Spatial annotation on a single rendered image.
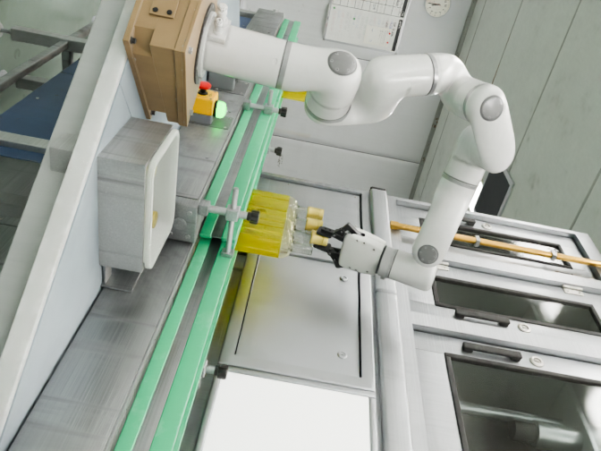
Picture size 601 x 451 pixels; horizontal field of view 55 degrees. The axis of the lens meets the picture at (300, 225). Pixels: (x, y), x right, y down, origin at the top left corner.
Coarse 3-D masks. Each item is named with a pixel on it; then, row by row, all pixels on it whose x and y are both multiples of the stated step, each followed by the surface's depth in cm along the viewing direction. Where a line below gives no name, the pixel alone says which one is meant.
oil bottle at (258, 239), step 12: (252, 228) 137; (264, 228) 138; (276, 228) 139; (240, 240) 136; (252, 240) 135; (264, 240) 135; (276, 240) 135; (288, 240) 136; (252, 252) 137; (264, 252) 137; (276, 252) 137; (288, 252) 137
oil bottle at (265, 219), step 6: (246, 210) 144; (264, 216) 143; (270, 216) 143; (276, 216) 144; (258, 222) 140; (264, 222) 140; (270, 222) 141; (276, 222) 141; (282, 222) 142; (288, 222) 143; (282, 228) 140; (288, 228) 141; (294, 228) 143
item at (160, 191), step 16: (176, 144) 107; (160, 160) 109; (176, 160) 109; (160, 176) 111; (176, 176) 111; (160, 192) 113; (160, 208) 115; (144, 224) 99; (160, 224) 115; (144, 240) 101; (160, 240) 111; (144, 256) 102
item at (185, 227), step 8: (176, 200) 118; (184, 200) 119; (192, 200) 119; (176, 208) 118; (184, 208) 118; (192, 208) 118; (176, 216) 119; (184, 216) 119; (192, 216) 119; (176, 224) 120; (184, 224) 119; (192, 224) 120; (176, 232) 121; (184, 232) 121; (192, 232) 121; (184, 240) 122; (192, 240) 122
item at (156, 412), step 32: (192, 288) 114; (192, 320) 106; (160, 352) 98; (192, 352) 100; (160, 384) 93; (192, 384) 94; (128, 416) 87; (160, 416) 88; (128, 448) 82; (160, 448) 83
